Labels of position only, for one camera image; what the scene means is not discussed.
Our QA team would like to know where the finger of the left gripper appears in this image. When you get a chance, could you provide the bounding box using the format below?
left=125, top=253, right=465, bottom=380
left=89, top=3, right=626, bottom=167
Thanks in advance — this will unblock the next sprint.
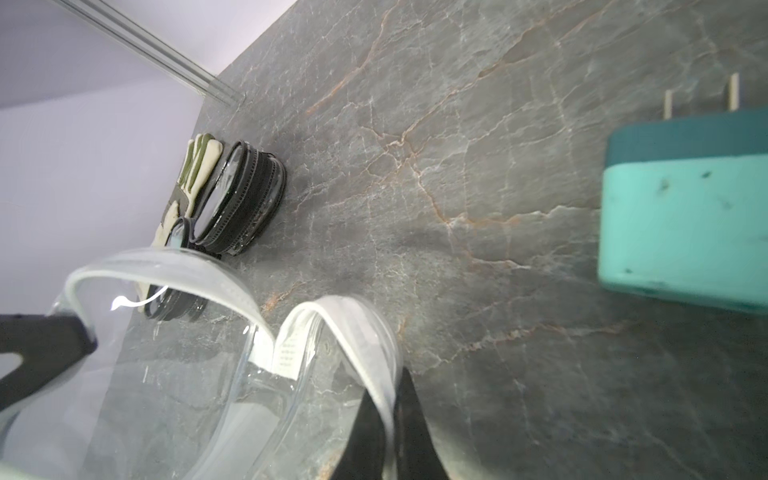
left=1, top=314, right=98, bottom=411

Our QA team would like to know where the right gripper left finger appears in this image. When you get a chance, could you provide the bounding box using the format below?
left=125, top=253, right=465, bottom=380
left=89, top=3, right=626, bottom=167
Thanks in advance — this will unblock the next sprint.
left=331, top=391, right=387, bottom=480

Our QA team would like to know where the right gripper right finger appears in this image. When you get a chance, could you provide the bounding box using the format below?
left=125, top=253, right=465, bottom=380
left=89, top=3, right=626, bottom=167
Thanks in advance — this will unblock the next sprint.
left=394, top=368, right=449, bottom=480

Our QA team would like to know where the teal charger block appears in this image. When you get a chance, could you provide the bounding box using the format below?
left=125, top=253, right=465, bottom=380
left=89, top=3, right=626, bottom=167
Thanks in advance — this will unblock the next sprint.
left=597, top=75, right=767, bottom=315

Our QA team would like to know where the beige gardening glove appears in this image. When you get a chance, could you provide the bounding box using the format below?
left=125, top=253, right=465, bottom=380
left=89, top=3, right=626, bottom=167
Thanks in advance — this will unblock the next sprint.
left=134, top=133, right=224, bottom=301

